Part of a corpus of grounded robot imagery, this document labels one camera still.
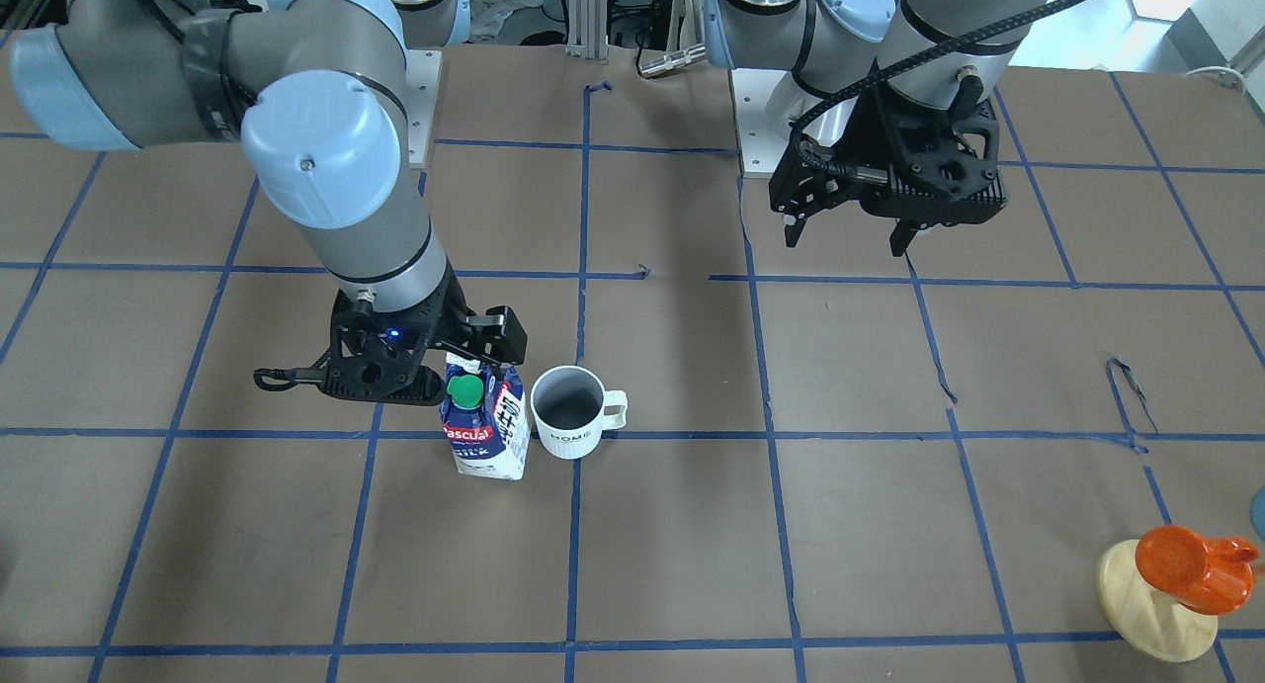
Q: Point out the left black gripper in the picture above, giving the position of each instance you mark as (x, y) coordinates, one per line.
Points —
(856, 134)

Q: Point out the blue mug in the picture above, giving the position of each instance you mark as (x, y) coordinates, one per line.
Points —
(1256, 512)

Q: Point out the aluminium frame post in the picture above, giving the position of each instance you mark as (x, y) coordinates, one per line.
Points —
(587, 29)

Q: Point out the white mug grey inside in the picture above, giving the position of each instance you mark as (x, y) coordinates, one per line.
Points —
(573, 409)

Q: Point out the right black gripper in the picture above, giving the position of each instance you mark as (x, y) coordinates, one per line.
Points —
(497, 331)

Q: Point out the orange mug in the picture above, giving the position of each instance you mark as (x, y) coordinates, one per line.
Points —
(1211, 577)

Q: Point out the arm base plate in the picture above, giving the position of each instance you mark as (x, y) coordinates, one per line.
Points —
(423, 71)
(765, 104)

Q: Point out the blue white milk carton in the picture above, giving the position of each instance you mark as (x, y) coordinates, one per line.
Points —
(484, 416)

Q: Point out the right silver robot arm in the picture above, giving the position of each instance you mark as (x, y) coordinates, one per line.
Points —
(314, 93)

